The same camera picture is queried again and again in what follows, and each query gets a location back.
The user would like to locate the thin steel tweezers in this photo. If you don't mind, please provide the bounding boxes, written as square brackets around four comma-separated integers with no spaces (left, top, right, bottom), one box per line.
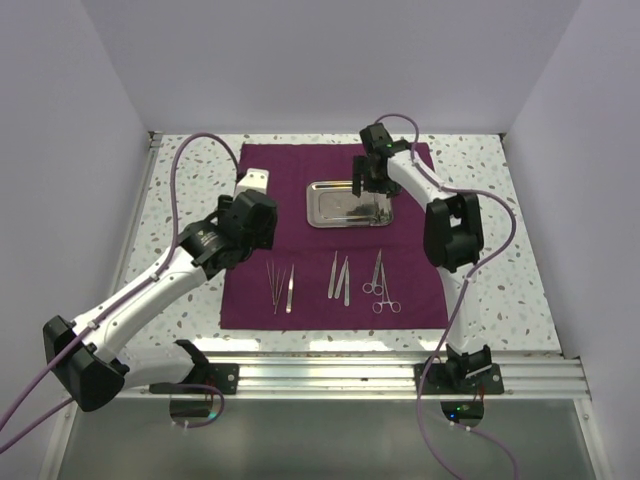
[273,269,287,314]
[266,260,277,306]

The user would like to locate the wide steel tweezers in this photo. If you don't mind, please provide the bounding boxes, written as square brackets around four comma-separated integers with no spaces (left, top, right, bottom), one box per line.
[285,264,295,314]

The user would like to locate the steel scissors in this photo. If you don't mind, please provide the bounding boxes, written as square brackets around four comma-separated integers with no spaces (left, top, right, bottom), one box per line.
[362,250,383,295]

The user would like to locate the steel forceps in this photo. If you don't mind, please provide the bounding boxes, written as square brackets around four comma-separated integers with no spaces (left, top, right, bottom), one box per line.
[372,265,402,314]

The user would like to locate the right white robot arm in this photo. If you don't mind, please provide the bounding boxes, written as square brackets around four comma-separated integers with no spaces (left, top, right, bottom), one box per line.
[352,123,492,393]

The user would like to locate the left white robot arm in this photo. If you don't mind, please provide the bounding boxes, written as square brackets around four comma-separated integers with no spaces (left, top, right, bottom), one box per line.
[43,188,277,412]

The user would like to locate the steel instrument tray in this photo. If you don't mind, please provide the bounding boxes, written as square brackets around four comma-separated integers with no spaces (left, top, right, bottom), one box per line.
[306,181,394,229]

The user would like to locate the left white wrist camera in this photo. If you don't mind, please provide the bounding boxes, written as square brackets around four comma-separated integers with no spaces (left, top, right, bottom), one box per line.
[234,168,269,196]

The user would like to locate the aluminium mounting rail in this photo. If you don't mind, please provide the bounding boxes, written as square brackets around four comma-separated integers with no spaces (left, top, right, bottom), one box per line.
[64,352,591,401]

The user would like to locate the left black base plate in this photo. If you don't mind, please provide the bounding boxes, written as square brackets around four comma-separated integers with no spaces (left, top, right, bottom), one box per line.
[149,363,240,395]

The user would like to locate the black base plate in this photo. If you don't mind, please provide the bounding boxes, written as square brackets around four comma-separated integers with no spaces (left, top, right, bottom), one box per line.
[421,362,505,396]
[149,363,240,395]

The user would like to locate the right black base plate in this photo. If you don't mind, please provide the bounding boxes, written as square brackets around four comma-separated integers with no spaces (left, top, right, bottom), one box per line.
[421,362,505,396]

